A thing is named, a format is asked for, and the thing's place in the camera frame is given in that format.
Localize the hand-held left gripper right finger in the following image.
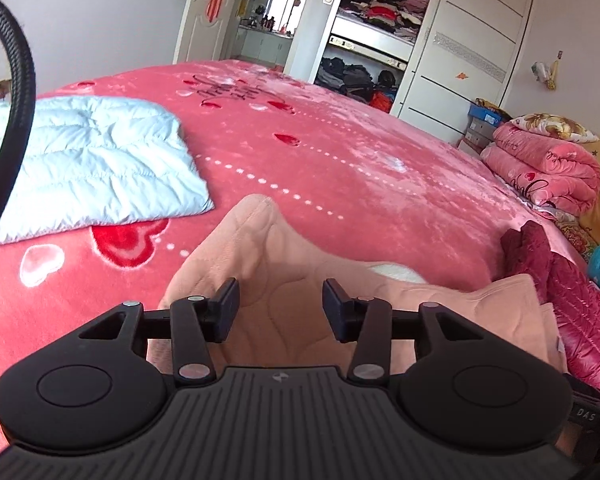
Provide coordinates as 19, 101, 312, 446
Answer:
322, 278, 486, 386

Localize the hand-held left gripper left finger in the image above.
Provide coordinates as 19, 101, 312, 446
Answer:
77, 277, 241, 387

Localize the peach quilted garment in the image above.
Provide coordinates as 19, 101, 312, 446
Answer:
145, 194, 568, 376

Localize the pile of dark clothes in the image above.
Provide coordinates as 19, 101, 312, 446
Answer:
314, 56, 401, 113

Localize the pile of colourful folded clothes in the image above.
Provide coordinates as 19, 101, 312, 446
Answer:
339, 0, 433, 43

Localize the dark red down jacket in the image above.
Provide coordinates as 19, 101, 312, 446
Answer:
500, 220, 600, 401

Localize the pink heart print bed blanket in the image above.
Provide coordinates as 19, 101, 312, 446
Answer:
0, 59, 593, 453

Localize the floral patterned sheet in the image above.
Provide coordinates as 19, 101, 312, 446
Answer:
530, 200, 596, 263

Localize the light blue down jacket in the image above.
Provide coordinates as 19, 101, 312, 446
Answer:
0, 95, 216, 247

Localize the grey shoe box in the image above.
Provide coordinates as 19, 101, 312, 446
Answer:
457, 120, 497, 158

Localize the blue shoe box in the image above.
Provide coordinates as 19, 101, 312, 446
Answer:
467, 104, 508, 125

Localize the folded pink quilt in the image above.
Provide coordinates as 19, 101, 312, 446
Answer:
481, 122, 600, 217

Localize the white kitchen cabinet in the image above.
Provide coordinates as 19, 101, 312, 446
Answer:
235, 25, 293, 63

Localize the white door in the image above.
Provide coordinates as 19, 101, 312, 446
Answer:
172, 0, 241, 65

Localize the floral pillow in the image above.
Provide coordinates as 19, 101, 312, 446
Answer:
510, 112, 600, 144

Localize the row of kitchen bottles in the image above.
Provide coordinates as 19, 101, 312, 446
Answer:
250, 7, 291, 36

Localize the kitchen window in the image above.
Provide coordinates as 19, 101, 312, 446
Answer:
270, 0, 311, 36

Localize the white wardrobe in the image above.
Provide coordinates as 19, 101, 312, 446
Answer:
292, 0, 538, 143

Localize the black flexible hose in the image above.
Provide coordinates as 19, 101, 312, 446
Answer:
0, 0, 37, 258

